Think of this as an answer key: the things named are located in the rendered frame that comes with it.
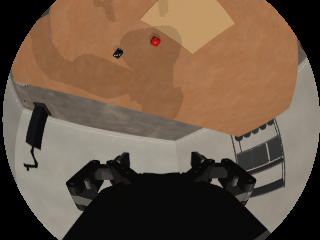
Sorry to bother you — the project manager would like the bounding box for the tan square mat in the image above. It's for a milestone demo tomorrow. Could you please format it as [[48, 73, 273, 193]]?
[[140, 0, 235, 54]]

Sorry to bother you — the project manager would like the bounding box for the red die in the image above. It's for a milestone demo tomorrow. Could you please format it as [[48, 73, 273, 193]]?
[[150, 36, 161, 47]]

